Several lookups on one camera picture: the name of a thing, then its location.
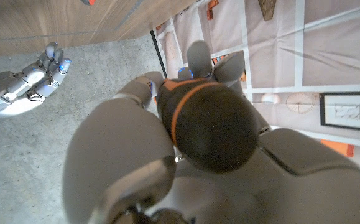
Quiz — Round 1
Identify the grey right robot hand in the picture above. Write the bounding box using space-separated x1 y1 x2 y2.
0 42 72 119

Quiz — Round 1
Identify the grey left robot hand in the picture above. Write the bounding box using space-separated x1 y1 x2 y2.
62 40 360 224

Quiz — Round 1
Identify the black orange handled screwdriver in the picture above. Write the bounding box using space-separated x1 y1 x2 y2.
155 78 260 174

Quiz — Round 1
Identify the black backdrop stand pole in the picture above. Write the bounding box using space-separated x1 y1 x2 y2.
149 29 168 80

